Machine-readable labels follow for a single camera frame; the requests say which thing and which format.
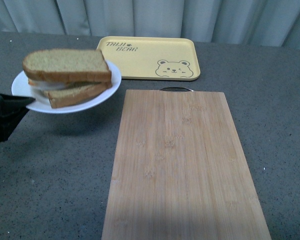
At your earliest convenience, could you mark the yellow bear tray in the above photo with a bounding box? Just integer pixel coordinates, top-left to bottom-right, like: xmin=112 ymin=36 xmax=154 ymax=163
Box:
xmin=97 ymin=36 xmax=201 ymax=82

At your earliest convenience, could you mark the bread slice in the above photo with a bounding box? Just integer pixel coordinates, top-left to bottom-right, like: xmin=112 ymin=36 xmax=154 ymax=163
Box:
xmin=22 ymin=48 xmax=112 ymax=84
xmin=43 ymin=82 xmax=112 ymax=109

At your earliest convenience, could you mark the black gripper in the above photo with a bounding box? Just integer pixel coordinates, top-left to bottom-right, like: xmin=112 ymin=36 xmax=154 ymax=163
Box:
xmin=0 ymin=93 xmax=36 ymax=142

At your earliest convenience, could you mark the fried egg toy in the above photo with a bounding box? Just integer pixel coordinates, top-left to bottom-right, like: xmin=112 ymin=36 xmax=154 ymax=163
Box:
xmin=28 ymin=78 xmax=71 ymax=91

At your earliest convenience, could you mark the metal cutting board handle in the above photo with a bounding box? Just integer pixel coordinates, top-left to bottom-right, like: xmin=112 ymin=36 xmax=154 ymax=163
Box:
xmin=160 ymin=86 xmax=193 ymax=92

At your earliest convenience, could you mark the grey curtain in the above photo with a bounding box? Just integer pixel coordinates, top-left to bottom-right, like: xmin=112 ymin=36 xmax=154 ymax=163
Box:
xmin=0 ymin=0 xmax=300 ymax=49

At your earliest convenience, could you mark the white round plate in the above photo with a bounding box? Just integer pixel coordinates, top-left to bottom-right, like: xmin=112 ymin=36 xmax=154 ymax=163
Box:
xmin=11 ymin=60 xmax=122 ymax=114

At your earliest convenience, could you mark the bamboo cutting board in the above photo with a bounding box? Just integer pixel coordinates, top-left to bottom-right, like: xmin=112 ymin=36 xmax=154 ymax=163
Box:
xmin=102 ymin=89 xmax=271 ymax=240

